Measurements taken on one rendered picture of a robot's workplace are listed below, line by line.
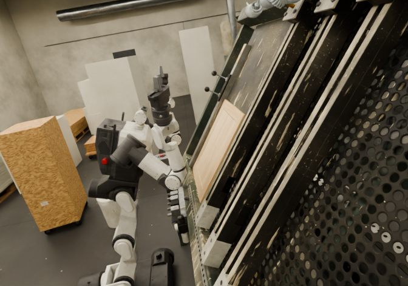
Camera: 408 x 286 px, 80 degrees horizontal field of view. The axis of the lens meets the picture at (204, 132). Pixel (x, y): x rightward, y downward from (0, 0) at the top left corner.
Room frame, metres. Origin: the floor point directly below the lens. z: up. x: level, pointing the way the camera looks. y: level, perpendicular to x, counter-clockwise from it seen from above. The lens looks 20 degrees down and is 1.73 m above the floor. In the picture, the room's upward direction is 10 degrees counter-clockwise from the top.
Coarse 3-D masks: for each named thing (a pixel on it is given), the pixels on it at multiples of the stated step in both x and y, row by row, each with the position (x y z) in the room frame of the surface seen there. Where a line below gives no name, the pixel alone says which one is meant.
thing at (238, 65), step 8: (248, 48) 1.69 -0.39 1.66; (240, 56) 1.69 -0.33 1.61; (240, 64) 1.68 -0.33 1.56; (232, 72) 1.70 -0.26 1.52; (232, 80) 1.68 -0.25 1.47; (224, 96) 1.67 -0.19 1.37; (216, 104) 1.70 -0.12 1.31; (216, 112) 1.67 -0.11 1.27; (208, 128) 1.66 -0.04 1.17; (200, 144) 1.65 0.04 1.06; (192, 160) 1.65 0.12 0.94
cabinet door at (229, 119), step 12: (228, 108) 1.49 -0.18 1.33; (216, 120) 1.61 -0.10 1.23; (228, 120) 1.39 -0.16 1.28; (240, 120) 1.21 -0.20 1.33; (216, 132) 1.50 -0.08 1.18; (228, 132) 1.30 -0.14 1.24; (204, 144) 1.62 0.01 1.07; (216, 144) 1.40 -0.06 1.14; (228, 144) 1.21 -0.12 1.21; (204, 156) 1.50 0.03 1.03; (216, 156) 1.30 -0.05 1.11; (192, 168) 1.61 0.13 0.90; (204, 168) 1.39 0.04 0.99; (216, 168) 1.21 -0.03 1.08; (204, 180) 1.30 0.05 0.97; (204, 192) 1.20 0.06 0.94
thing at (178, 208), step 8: (176, 192) 1.54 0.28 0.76; (176, 200) 1.44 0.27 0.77; (184, 200) 1.46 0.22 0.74; (168, 208) 1.42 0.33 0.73; (176, 208) 1.35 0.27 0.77; (184, 208) 1.37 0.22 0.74; (168, 216) 1.35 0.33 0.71; (176, 216) 1.34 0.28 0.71; (184, 216) 1.29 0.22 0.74; (176, 224) 1.23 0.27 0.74; (184, 224) 1.21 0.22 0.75; (184, 232) 1.20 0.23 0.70; (184, 240) 1.21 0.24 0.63
